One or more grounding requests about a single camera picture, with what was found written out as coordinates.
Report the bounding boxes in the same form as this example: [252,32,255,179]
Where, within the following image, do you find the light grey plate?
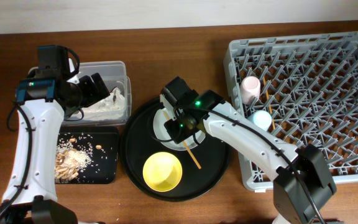
[152,108,206,151]

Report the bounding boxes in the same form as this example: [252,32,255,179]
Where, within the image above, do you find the white napkin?
[83,87,126,121]

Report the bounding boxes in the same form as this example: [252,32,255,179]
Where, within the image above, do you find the yellow bowl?
[142,152,183,192]

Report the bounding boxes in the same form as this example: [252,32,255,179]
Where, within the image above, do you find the food scraps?
[54,133,109,184]

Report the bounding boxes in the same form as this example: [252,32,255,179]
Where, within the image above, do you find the pink cup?
[240,76,260,105]

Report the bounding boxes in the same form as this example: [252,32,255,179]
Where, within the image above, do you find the blue cup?
[248,110,272,131]

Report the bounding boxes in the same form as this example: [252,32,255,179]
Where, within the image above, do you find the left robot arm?
[0,45,109,223]

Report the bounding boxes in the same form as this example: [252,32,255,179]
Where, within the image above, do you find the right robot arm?
[160,77,337,223]

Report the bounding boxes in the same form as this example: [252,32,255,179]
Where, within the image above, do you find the grey dishwasher rack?
[223,31,358,184]

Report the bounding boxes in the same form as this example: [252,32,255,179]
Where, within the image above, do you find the clear plastic bin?
[14,61,131,130]

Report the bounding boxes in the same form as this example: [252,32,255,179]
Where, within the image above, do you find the round black tray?
[119,98,231,202]

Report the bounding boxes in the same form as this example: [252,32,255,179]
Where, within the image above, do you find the black rectangular tray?
[58,126,119,184]

